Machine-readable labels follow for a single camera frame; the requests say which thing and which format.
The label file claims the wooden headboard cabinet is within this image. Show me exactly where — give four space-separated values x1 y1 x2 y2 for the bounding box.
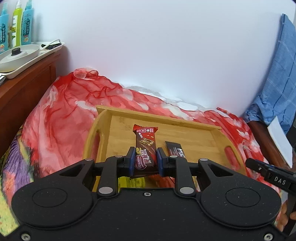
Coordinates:
1 52 60 155

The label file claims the yellow snack bag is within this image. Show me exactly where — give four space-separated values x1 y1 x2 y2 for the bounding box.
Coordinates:
118 177 145 190

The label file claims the blue checked cloth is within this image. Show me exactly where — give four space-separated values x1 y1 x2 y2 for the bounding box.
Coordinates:
243 14 295 133

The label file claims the teal spray bottle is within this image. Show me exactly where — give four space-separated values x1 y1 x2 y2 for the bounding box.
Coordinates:
0 2 9 53
21 0 34 45

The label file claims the bamboo serving tray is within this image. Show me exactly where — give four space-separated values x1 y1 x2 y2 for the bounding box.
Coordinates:
82 105 246 175

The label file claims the white plastic tray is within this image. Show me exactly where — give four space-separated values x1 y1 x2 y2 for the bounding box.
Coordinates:
1 39 64 79

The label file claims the green spray bottle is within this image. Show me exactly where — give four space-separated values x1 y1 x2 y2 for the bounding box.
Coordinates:
11 0 23 47

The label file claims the red floral bed cloth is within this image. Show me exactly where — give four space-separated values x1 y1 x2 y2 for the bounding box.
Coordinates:
0 67 285 232

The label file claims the white paper sheet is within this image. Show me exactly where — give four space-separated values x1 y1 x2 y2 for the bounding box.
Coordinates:
267 116 293 169

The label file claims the brown chocolate wafer bar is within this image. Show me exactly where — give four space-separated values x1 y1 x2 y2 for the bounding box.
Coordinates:
133 125 158 177

